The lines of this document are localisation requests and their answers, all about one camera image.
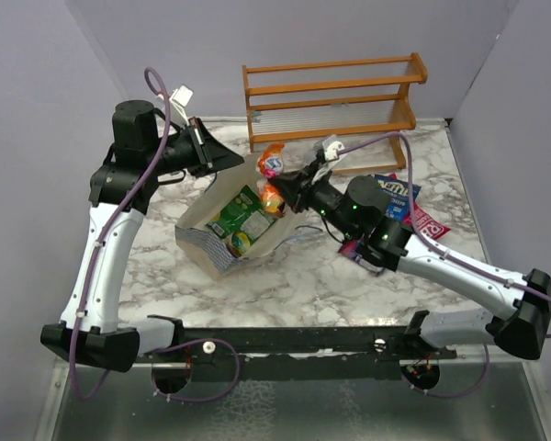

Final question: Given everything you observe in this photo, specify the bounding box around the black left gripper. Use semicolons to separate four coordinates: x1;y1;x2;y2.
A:
146;117;245;178

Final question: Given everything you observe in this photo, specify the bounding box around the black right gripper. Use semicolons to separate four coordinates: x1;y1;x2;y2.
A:
270;160;359;241

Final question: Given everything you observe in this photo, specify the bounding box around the orange candy packet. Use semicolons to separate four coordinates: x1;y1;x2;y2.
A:
257;142;286;218

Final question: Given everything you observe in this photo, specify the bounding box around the purple snack packet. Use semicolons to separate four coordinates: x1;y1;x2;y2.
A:
338;240;384;275

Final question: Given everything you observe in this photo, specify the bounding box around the checkered paper bag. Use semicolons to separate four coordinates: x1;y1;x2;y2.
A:
174;153;322;280

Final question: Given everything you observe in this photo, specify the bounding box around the blue kettle chips bag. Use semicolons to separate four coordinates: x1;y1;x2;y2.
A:
375;174;411;224

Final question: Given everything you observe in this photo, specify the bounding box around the pink real chips bag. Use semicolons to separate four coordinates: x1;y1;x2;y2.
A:
403;203;451;240

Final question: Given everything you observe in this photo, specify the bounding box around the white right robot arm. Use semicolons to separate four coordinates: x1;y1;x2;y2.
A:
269;167;551;360

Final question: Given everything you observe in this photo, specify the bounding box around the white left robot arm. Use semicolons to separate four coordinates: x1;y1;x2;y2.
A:
40;98;243;372

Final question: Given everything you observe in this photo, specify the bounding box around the green snack packet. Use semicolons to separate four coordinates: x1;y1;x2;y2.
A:
206;186;276;257

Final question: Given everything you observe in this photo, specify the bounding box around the orange wooden rack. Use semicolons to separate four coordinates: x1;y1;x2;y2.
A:
242;52;428;171

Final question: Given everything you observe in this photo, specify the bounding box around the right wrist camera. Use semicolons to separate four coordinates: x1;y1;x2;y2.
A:
315;135;345;172

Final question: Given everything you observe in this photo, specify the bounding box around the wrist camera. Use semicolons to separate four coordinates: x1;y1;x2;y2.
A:
169;85;194;127
315;135;345;172

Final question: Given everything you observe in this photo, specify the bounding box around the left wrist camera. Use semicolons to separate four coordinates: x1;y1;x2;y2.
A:
169;85;194;127

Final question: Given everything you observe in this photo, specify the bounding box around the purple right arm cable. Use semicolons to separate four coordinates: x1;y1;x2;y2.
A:
339;130;551;400

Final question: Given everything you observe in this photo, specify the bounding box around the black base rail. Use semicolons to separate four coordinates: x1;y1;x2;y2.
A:
138;326;456;382

